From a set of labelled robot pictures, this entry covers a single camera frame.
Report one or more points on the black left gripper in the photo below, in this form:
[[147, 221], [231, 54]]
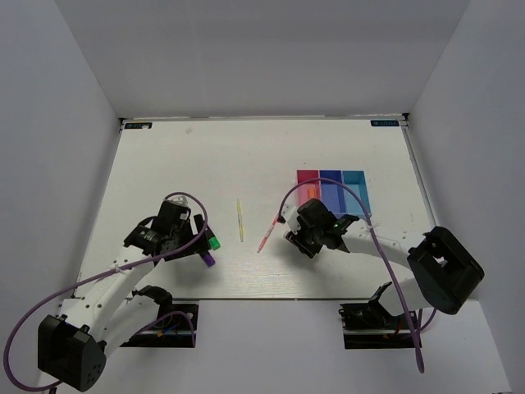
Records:
[[199, 245]]

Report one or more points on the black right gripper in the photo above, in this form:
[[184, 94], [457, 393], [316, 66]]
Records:
[[298, 240]]

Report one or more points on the black marker purple cap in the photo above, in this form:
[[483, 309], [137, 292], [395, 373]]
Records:
[[208, 259]]

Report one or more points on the black marker green cap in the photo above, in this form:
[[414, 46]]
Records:
[[214, 243]]

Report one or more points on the thin pink pen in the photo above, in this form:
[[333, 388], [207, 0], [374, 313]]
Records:
[[267, 235]]

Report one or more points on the thin yellow pen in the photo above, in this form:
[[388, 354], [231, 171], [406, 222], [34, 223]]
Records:
[[240, 220]]

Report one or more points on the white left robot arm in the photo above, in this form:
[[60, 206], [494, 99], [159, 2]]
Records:
[[74, 347]]

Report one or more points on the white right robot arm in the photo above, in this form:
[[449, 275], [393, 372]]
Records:
[[444, 273]]

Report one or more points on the blue-violet plastic bin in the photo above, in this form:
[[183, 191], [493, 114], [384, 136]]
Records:
[[331, 194]]

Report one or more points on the pink plastic bin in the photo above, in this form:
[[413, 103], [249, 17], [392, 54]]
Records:
[[307, 179]]

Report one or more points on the light blue plastic bin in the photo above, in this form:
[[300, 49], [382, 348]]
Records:
[[356, 181]]

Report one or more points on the left corner label sticker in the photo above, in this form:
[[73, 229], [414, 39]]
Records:
[[138, 125]]

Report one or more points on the corner label sticker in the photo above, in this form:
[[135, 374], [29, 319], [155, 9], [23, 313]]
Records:
[[138, 125], [384, 123]]

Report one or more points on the right corner label sticker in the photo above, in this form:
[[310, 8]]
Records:
[[384, 123]]

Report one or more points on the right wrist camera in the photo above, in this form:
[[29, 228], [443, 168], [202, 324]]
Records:
[[289, 217]]

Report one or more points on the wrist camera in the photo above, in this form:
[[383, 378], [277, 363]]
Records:
[[289, 217], [177, 200]]

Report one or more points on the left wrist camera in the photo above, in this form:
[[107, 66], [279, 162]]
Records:
[[177, 200]]

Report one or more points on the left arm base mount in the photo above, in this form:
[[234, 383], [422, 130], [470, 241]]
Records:
[[178, 327]]

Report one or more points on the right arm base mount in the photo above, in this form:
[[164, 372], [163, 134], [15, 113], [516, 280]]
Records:
[[367, 325]]

